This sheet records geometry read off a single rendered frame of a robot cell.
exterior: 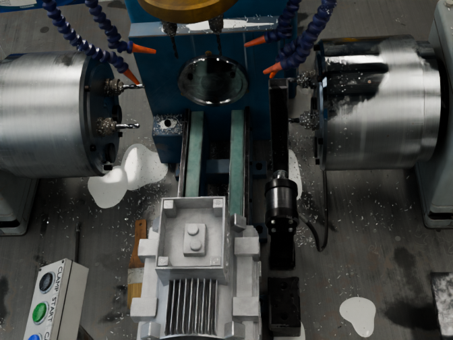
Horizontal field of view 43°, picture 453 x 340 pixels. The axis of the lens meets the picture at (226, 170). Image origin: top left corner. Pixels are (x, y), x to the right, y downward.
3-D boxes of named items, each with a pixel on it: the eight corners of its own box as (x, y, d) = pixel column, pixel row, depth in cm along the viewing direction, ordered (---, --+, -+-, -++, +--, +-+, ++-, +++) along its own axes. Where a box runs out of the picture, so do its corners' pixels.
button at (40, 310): (42, 307, 92) (33, 303, 91) (54, 303, 90) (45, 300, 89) (38, 326, 90) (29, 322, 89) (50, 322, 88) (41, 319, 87)
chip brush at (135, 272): (130, 222, 128) (129, 220, 127) (152, 219, 128) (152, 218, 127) (127, 311, 116) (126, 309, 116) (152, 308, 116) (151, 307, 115)
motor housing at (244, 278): (160, 259, 109) (138, 209, 93) (261, 258, 107) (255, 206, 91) (149, 367, 98) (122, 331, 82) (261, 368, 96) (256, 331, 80)
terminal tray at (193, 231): (168, 219, 96) (159, 197, 90) (231, 218, 95) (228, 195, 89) (161, 288, 89) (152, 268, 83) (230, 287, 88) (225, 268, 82)
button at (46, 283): (48, 278, 94) (40, 274, 93) (61, 274, 93) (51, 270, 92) (45, 295, 93) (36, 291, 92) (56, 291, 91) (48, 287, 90)
